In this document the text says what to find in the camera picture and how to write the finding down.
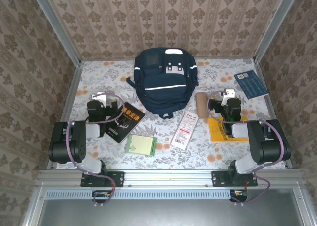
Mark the brown cardboard tube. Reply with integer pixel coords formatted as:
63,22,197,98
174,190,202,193
196,92,211,119

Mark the black book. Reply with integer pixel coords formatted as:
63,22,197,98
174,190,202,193
105,101,146,144

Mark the yellow book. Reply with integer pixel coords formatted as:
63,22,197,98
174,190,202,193
207,116,249,144

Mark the blue book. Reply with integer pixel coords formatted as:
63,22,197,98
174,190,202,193
233,69,270,100

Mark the white red pen package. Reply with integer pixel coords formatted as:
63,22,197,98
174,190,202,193
170,110,198,151

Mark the green notebook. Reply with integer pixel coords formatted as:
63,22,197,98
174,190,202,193
125,134,158,157

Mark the navy blue backpack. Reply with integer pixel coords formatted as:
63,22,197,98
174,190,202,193
126,47,199,119

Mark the floral tablecloth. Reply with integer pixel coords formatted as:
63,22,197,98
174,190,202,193
56,58,288,170

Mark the grey metal panel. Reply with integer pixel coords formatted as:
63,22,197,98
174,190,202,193
38,198,304,226

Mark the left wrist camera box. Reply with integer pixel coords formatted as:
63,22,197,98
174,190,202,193
91,91,110,106

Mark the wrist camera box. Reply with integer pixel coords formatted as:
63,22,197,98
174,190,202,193
91,91,110,106
221,88,236,106

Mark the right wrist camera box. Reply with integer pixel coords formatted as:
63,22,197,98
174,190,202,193
221,88,236,106

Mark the aluminium side rail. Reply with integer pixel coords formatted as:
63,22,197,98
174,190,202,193
47,61,82,170
254,59,293,169

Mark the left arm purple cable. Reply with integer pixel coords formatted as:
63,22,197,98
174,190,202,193
65,93,126,208

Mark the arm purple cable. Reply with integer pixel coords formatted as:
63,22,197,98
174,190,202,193
207,91,285,206
65,93,126,208

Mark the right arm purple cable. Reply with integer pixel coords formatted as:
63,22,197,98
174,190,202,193
207,91,285,206

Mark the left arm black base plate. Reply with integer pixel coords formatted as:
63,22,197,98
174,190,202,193
80,171,124,188

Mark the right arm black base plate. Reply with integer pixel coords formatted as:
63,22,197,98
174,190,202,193
211,170,258,187

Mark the black cable connector mount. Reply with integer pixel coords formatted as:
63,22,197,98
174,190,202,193
92,190,112,204
229,189,248,203

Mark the aluminium mounting rail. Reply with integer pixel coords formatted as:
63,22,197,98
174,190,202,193
37,169,304,188

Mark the aluminium frame post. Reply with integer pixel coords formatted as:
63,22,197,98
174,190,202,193
253,0,302,63
29,0,82,67

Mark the slotted grey cable duct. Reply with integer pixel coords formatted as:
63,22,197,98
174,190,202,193
46,189,235,200

